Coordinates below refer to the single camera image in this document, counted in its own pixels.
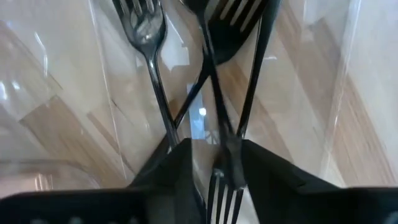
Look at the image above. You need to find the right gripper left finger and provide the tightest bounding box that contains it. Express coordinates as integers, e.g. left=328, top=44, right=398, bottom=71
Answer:
left=0, top=138, right=206, bottom=224

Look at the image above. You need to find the clear plastic bin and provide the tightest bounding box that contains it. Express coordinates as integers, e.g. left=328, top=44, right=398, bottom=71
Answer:
left=0, top=0, right=398, bottom=200

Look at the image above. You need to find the black fork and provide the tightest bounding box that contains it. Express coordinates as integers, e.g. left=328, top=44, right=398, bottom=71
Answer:
left=173, top=0, right=271, bottom=128
left=111, top=0, right=181, bottom=149
left=182, top=0, right=246, bottom=224
left=238, top=0, right=282, bottom=139

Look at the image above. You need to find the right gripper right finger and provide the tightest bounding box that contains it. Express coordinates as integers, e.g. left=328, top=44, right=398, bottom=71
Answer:
left=242, top=139, right=398, bottom=224

